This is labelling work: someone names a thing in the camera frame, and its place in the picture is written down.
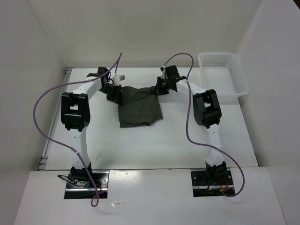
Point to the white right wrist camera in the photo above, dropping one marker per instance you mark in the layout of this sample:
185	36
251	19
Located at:
163	72

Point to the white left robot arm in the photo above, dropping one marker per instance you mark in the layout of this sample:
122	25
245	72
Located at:
76	116

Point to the aluminium table edge rail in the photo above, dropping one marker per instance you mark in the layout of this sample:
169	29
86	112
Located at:
44	156

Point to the dark green shorts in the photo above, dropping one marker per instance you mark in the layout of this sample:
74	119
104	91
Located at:
140	107

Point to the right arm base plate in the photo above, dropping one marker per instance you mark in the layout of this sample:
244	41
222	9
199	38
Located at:
202	187

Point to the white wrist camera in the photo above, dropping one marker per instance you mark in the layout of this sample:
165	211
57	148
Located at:
117	79
163	72

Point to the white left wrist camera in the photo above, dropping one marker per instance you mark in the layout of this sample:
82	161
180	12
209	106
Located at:
117	79

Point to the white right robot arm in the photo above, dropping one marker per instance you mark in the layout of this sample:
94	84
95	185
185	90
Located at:
206	111

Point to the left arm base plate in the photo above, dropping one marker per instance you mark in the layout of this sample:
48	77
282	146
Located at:
76	189

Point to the white plastic basket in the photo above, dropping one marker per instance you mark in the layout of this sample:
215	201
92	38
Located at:
222	71

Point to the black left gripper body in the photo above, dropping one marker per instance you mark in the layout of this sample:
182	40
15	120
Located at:
111	91

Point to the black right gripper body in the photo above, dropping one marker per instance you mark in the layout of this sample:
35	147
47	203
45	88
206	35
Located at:
163	86

